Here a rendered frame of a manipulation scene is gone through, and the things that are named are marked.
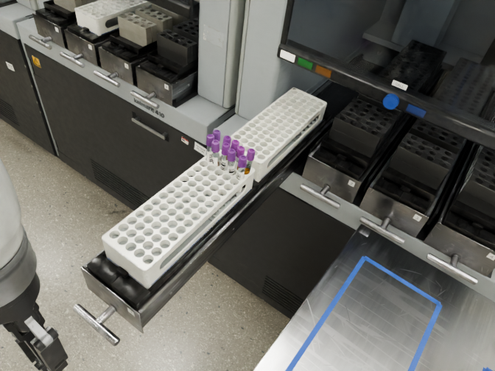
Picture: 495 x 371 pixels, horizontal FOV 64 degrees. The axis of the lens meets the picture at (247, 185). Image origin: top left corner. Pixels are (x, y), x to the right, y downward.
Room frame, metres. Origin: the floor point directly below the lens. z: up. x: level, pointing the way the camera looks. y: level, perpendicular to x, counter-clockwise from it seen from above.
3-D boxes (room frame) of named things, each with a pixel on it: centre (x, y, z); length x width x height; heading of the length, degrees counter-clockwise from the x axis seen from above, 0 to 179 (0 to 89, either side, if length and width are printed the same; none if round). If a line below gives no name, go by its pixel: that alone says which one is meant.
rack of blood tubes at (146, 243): (0.46, 0.10, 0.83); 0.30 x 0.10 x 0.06; 151
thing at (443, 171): (0.67, -0.36, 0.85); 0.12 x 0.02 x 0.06; 60
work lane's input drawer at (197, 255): (0.58, 0.04, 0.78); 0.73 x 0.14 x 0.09; 151
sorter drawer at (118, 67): (1.29, 0.28, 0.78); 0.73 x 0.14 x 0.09; 151
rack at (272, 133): (0.73, -0.05, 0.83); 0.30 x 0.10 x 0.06; 151
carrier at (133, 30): (1.08, 0.39, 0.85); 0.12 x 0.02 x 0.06; 62
